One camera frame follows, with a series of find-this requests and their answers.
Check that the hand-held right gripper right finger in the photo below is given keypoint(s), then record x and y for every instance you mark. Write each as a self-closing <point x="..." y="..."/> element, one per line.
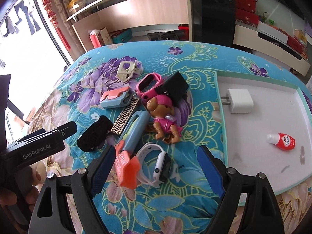
<point x="210" y="175"/>

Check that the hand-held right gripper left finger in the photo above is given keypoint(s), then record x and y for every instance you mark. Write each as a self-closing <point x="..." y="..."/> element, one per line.
<point x="103" y="169"/>

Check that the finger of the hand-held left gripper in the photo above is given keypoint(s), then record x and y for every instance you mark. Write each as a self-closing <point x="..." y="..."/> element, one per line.
<point x="68" y="128"/>

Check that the orange plastic clip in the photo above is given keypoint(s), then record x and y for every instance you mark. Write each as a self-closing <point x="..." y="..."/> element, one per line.
<point x="128" y="170"/>

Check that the black oval case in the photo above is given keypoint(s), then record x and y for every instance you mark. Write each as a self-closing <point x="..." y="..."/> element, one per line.
<point x="93" y="134"/>

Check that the white smartwatch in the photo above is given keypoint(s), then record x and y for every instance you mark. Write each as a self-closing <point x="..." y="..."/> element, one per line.
<point x="162" y="163"/>

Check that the gold black patterned bar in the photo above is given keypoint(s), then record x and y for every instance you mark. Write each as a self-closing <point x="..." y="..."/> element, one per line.
<point x="124" y="119"/>

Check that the orange and blue toy block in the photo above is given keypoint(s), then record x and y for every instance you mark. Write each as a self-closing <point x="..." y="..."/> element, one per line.
<point x="114" y="98"/>

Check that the blue green utility knife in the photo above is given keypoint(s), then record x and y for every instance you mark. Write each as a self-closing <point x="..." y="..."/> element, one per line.
<point x="137" y="124"/>

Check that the white tray with green rim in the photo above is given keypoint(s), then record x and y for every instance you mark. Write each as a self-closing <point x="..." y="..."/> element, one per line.
<point x="256" y="139"/>

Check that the pink toy dog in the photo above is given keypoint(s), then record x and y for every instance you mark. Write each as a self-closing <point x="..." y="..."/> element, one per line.
<point x="164" y="120"/>

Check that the white hair claw clip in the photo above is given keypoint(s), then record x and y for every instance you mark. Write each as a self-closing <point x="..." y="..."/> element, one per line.
<point x="124" y="74"/>

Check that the pink watch band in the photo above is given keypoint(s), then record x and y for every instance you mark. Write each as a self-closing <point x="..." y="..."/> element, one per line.
<point x="141" y="91"/>

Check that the black box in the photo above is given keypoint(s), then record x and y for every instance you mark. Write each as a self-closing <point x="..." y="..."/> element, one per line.
<point x="174" y="84"/>

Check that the person's left hand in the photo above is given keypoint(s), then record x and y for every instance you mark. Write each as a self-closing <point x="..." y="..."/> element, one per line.
<point x="8" y="197"/>

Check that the white plug charger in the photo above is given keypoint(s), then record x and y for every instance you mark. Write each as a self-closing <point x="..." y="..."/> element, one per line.
<point x="240" y="101"/>

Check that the small red bottle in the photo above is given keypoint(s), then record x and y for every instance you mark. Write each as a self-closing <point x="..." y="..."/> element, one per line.
<point x="284" y="141"/>

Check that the red and white gift bag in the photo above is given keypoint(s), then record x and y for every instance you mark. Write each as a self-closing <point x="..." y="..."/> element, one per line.
<point x="103" y="37"/>

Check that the blue box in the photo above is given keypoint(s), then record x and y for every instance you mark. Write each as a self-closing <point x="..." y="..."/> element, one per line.
<point x="121" y="36"/>

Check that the teal floral blanket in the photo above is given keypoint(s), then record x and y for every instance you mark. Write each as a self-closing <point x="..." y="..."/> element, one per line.
<point x="195" y="61"/>

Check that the hanging dark clothes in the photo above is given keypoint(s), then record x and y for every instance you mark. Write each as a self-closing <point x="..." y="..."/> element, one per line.
<point x="26" y="17"/>

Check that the red hanging decoration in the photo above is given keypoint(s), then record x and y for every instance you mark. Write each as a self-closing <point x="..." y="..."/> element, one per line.
<point x="50" y="11"/>

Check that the yellow item on shelf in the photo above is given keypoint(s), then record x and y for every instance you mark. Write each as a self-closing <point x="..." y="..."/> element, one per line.
<point x="73" y="4"/>

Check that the wooden shelf cabinet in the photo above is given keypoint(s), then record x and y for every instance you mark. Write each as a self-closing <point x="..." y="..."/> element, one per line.
<point x="146" y="12"/>

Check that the white television stand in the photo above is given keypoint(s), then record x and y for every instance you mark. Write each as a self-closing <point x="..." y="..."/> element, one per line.
<point x="263" y="43"/>

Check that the small red box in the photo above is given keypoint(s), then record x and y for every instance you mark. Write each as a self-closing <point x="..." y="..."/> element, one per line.
<point x="184" y="30"/>

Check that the flat red box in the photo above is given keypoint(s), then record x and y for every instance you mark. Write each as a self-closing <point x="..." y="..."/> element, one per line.
<point x="297" y="45"/>

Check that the black tall appliance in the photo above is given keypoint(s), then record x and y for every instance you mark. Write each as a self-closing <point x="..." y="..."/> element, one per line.
<point x="217" y="14"/>

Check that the red gift box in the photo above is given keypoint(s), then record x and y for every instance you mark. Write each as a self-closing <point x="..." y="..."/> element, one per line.
<point x="247" y="18"/>

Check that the yellow box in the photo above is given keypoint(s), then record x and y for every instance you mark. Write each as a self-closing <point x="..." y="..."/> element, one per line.
<point x="300" y="36"/>

